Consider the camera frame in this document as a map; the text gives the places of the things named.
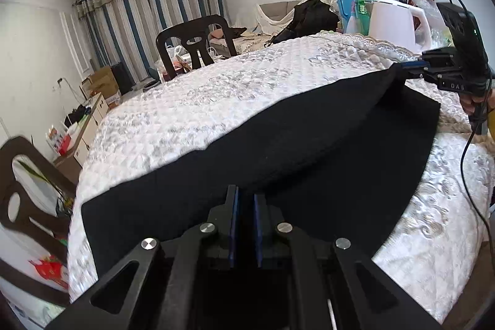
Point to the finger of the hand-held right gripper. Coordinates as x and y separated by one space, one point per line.
419 69
439 54

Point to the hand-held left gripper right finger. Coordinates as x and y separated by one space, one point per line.
258 233

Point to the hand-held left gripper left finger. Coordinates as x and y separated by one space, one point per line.
232 227

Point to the black pants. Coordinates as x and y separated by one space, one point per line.
270 144

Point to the person's right hand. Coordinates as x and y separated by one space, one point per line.
468 105

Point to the white electric kettle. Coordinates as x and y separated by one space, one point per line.
390 20

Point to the small pale blue bottle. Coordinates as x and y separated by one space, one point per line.
352 22

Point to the black backpack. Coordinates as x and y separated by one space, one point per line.
313 17

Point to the white quilted table cover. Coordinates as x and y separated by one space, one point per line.
185 102

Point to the white sofa throw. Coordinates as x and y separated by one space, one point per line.
267 15

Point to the beige sofa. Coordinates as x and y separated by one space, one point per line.
255 40

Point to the white and red box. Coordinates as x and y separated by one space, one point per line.
113 102

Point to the white wooden cabinet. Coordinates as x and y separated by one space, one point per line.
91 125

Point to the dark cloth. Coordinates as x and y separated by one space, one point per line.
238 31

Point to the black upright case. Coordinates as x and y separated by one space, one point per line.
123 76

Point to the red printed bag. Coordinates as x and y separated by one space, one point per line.
48 270

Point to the black bundle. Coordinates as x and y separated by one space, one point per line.
76 115

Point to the red and white packet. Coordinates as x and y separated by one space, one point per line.
60 142

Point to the pink cushion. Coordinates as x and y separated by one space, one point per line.
217 35

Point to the brown cardboard box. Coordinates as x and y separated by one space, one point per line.
101 80

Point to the dark brown chair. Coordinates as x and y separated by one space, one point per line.
174 37
34 217

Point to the green potted plant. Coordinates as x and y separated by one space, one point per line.
40 176

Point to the striped curtain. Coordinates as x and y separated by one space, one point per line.
135 13

